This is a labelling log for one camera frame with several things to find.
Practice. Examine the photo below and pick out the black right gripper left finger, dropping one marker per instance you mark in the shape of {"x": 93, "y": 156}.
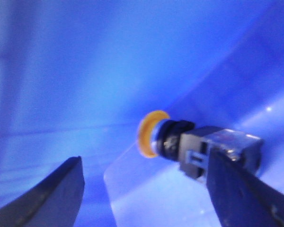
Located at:
{"x": 54, "y": 202}

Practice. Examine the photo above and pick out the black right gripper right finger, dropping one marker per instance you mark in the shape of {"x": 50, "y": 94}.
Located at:
{"x": 239, "y": 198}

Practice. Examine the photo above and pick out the yellow push button switch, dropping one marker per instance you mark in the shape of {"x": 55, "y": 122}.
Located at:
{"x": 180, "y": 141}

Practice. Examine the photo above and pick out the blue crate front left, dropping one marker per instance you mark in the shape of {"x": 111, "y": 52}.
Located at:
{"x": 77, "y": 76}

